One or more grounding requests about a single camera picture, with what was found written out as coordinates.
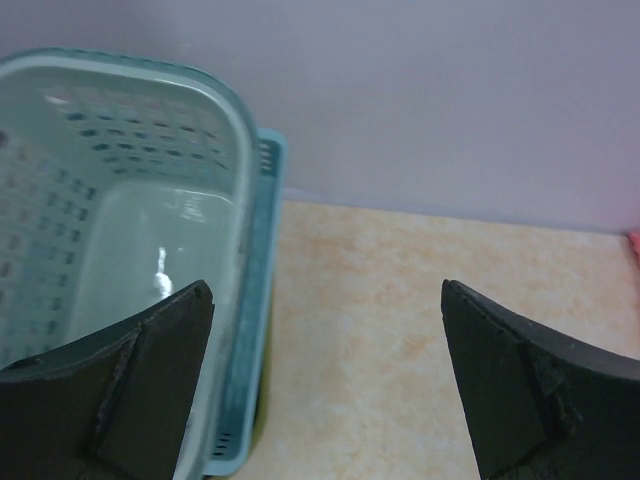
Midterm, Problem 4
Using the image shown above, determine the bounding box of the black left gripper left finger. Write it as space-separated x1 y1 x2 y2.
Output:
1 280 214 479

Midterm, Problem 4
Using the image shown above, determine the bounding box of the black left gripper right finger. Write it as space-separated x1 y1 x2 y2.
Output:
441 280 639 479

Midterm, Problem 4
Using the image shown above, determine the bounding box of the pale green perforated basket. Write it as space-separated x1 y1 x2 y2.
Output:
1 48 258 479

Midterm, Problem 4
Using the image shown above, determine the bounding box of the olive green tub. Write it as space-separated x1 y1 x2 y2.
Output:
244 289 274 463

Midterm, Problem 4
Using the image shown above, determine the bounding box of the light blue perforated bin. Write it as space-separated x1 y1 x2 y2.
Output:
204 128 288 479

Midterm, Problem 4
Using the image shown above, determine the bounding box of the red plastic bag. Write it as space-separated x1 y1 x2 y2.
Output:
625 229 640 267

